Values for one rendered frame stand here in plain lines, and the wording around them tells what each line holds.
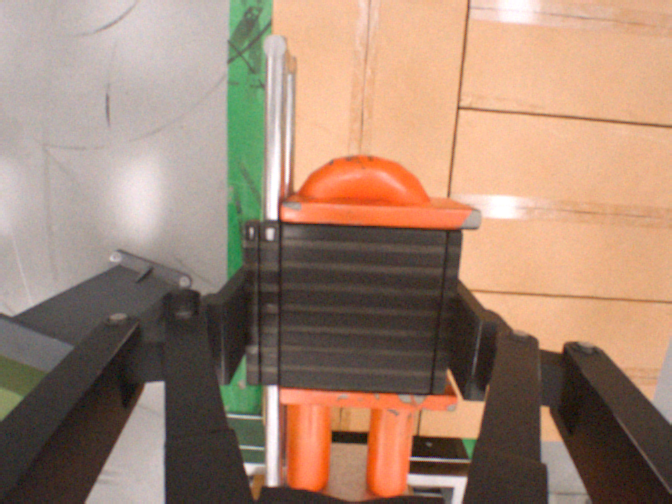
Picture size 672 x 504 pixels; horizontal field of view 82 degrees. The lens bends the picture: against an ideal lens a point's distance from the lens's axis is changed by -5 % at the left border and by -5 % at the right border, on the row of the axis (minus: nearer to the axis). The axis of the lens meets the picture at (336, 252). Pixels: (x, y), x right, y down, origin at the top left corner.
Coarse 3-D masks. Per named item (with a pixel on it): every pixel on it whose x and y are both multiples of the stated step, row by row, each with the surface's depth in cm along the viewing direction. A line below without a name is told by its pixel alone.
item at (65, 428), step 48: (96, 336) 11; (48, 384) 9; (96, 384) 9; (144, 384) 13; (0, 432) 7; (48, 432) 7; (96, 432) 9; (0, 480) 6; (48, 480) 7; (96, 480) 9
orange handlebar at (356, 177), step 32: (352, 160) 16; (384, 160) 16; (320, 192) 16; (352, 192) 16; (384, 192) 16; (416, 192) 16; (288, 416) 19; (320, 416) 18; (384, 416) 18; (288, 448) 19; (320, 448) 19; (384, 448) 19; (288, 480) 20; (320, 480) 19; (384, 480) 19
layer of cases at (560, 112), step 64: (320, 0) 80; (384, 0) 80; (448, 0) 79; (512, 0) 79; (576, 0) 79; (640, 0) 78; (320, 64) 83; (384, 64) 83; (448, 64) 82; (512, 64) 82; (576, 64) 81; (640, 64) 81; (320, 128) 86; (384, 128) 86; (448, 128) 85; (512, 128) 85; (576, 128) 84; (640, 128) 84; (448, 192) 89; (512, 192) 88; (576, 192) 87; (640, 192) 87; (512, 256) 91; (576, 256) 91; (640, 256) 90; (512, 320) 95; (576, 320) 94; (640, 320) 94; (640, 384) 98
